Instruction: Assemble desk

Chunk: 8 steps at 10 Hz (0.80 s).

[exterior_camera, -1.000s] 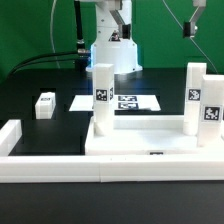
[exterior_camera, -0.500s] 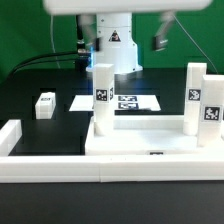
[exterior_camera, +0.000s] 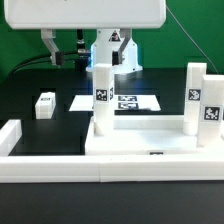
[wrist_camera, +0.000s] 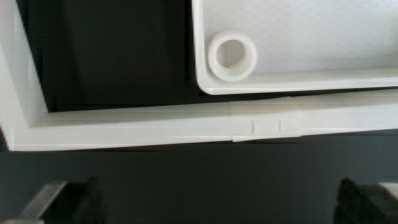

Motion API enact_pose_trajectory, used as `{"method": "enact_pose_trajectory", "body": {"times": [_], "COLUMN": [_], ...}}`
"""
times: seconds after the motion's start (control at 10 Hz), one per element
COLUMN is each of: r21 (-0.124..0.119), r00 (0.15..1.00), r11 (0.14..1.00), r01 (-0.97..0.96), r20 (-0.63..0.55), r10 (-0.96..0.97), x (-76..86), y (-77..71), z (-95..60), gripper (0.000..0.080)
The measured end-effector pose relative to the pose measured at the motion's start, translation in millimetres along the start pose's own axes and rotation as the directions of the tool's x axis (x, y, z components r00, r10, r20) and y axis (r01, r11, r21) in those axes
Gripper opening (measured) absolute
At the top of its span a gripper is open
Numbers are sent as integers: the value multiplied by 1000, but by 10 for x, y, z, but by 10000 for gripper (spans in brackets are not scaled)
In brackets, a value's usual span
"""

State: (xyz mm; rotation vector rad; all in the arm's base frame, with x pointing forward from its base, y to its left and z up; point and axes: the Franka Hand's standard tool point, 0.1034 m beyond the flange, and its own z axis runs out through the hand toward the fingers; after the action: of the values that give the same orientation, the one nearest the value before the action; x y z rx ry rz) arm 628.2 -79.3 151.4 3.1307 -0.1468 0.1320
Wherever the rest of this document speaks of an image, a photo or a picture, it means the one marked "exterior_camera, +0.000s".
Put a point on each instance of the white desk top panel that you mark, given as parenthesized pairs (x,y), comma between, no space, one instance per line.
(146,135)

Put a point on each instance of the black vertical pole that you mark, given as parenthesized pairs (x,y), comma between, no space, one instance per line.
(80,46)

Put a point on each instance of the fiducial marker sheet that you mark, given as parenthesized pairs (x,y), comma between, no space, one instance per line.
(121,102)

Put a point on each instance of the white U-shaped fixture frame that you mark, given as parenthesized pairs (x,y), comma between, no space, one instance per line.
(206,164)

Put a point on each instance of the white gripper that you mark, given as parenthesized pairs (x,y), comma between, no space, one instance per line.
(84,14)

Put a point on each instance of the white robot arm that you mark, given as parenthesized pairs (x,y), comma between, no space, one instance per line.
(107,41)

